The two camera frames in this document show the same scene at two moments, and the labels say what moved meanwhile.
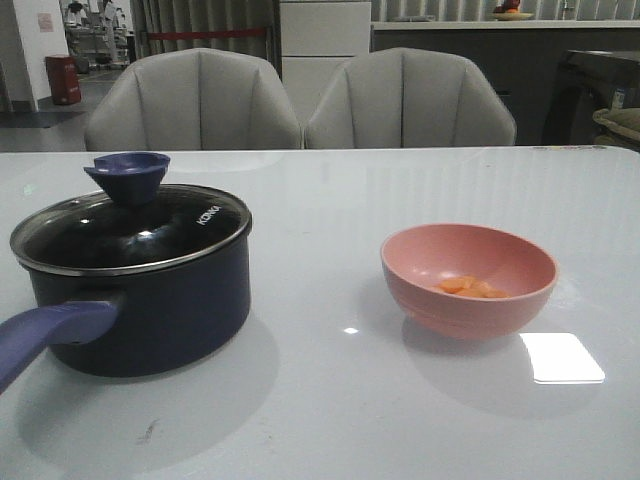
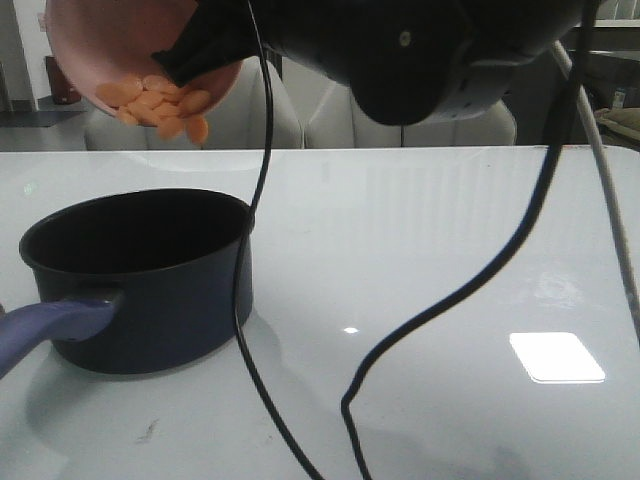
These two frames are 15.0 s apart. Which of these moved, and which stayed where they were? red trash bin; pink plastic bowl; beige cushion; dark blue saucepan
Moved: pink plastic bowl
Stayed: red trash bin; beige cushion; dark blue saucepan
